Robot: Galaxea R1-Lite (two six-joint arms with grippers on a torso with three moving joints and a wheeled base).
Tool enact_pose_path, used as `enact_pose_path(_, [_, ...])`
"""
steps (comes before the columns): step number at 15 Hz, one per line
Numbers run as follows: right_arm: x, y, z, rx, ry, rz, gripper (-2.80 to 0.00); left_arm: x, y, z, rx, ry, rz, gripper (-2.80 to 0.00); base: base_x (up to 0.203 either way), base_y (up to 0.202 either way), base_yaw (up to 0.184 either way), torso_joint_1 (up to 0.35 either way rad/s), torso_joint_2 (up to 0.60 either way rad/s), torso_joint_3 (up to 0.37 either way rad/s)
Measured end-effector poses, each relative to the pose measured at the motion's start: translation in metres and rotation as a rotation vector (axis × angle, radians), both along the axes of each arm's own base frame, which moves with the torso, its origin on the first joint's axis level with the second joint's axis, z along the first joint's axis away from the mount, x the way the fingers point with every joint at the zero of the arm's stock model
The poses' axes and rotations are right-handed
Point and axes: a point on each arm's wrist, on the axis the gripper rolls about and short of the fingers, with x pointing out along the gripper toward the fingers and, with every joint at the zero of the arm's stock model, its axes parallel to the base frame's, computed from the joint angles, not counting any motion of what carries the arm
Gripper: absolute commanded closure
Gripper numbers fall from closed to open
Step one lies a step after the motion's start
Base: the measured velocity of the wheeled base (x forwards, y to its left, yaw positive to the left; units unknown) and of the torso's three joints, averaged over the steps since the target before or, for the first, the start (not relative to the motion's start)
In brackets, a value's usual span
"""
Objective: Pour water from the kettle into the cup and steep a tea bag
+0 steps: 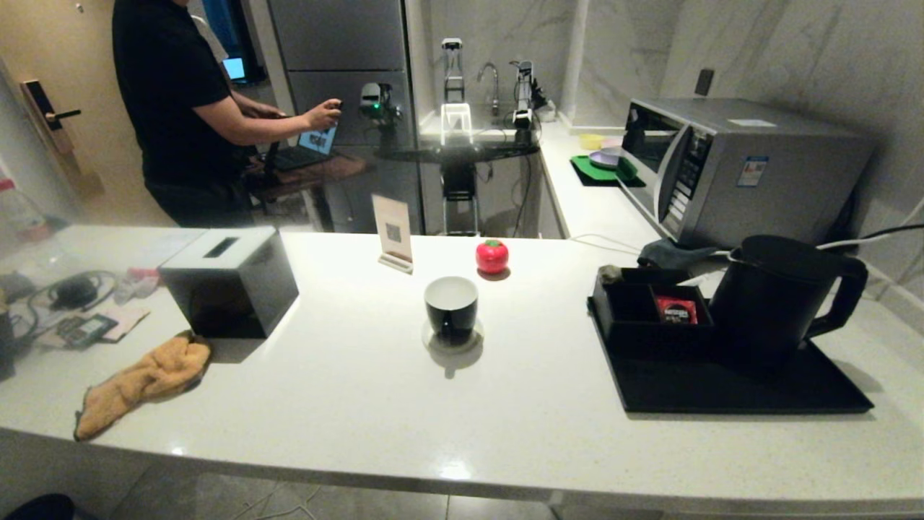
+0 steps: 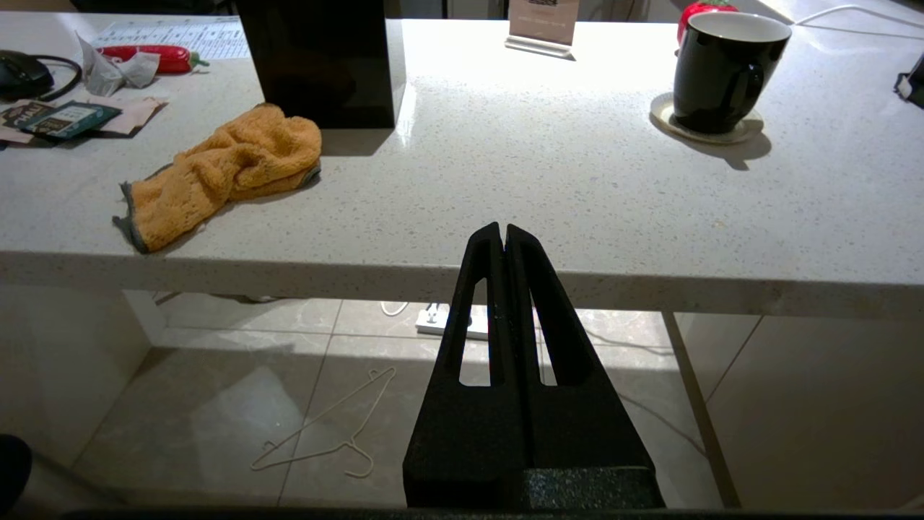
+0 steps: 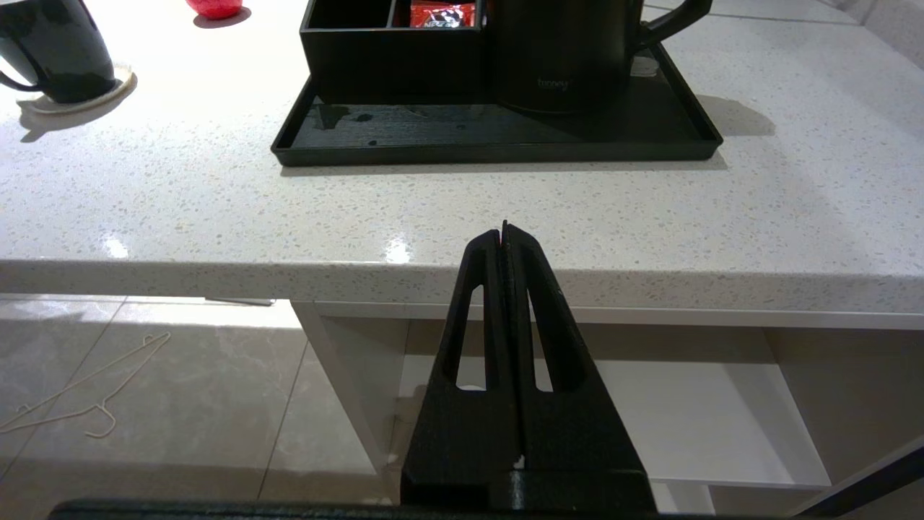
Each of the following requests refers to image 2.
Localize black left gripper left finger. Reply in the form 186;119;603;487
403;222;526;508

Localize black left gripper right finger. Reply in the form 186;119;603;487
505;224;656;472

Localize teal card packet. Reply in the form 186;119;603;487
19;100;122;140

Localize white power strip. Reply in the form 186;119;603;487
416;303;492;341

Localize round white coaster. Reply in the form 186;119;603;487
650;92;764;144

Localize orange terry cloth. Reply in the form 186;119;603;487
113;103;323;254

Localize black mug white inside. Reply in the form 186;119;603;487
673;12;793;135

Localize black glossy tissue box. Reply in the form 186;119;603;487
236;0;396;129

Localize QR code sign card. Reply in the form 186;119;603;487
505;0;580;60

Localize red tomato shaped timer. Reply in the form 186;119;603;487
677;1;740;44

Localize black rounded object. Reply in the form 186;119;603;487
0;433;33;515

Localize pink paper envelope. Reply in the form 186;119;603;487
0;96;169;144

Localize printed white paper sheet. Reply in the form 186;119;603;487
92;19;250;60

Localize black compartment organizer box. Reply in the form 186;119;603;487
894;52;924;109

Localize red chili pepper toy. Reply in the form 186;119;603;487
97;45;210;74

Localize crumpled white paper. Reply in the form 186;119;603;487
76;32;161;98

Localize dark printed packet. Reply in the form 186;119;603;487
0;101;57;132

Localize black computer mouse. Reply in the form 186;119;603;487
0;50;55;100

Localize white wire clothes hanger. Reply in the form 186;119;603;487
251;367;397;479

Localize white power cable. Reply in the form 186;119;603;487
790;4;924;40

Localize black mouse cable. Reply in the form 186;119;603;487
29;54;83;102

